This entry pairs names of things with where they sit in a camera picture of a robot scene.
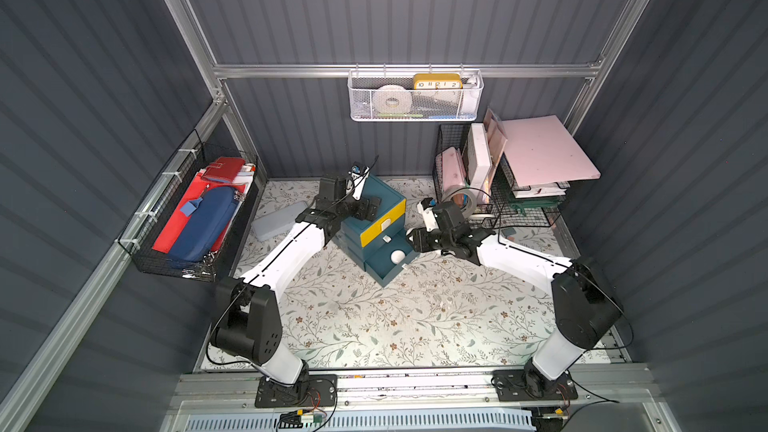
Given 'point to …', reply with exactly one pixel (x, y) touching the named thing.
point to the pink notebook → (449, 171)
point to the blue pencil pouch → (203, 228)
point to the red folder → (177, 220)
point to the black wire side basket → (139, 237)
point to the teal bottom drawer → (382, 269)
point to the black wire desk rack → (512, 206)
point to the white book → (479, 160)
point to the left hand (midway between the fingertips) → (368, 194)
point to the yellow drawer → (383, 223)
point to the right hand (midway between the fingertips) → (421, 240)
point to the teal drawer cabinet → (380, 247)
